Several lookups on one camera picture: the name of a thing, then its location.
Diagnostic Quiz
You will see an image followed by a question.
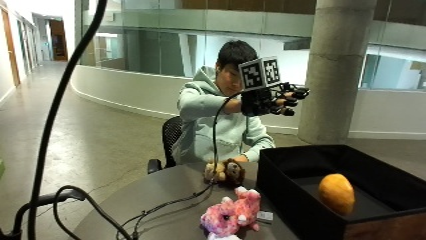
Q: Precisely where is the white marker cube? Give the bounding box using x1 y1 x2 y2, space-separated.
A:
237 56 282 92

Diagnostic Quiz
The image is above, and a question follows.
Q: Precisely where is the grey concrete pillar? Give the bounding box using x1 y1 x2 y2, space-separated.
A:
297 0 380 145

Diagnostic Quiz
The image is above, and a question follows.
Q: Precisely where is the the person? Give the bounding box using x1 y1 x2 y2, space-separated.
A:
172 40 277 166

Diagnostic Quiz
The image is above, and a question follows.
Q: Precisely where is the brown lion soft toy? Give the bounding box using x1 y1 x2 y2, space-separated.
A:
203 158 247 188

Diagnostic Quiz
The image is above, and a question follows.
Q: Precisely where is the black storage box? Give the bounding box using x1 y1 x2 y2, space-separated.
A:
256 144 426 240

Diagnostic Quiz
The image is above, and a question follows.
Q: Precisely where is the orange fruit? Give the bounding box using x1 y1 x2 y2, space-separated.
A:
317 173 357 216

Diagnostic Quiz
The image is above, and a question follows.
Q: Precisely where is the black office chair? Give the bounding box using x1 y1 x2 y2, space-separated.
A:
147 116 184 175

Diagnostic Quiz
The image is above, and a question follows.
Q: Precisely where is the small white tag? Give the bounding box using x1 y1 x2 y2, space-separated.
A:
256 210 276 224

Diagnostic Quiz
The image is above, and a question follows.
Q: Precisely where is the pink unicorn soft toy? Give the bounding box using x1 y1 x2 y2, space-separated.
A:
200 186 262 238

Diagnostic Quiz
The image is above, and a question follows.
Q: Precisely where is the black glove cable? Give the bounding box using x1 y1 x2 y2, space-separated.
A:
116 91 244 240

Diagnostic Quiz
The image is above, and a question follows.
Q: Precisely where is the thick black cable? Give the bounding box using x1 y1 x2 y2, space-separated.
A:
27 0 109 240

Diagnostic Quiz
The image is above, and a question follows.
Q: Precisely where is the black looped cable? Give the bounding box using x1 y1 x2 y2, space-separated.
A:
0 185 135 240

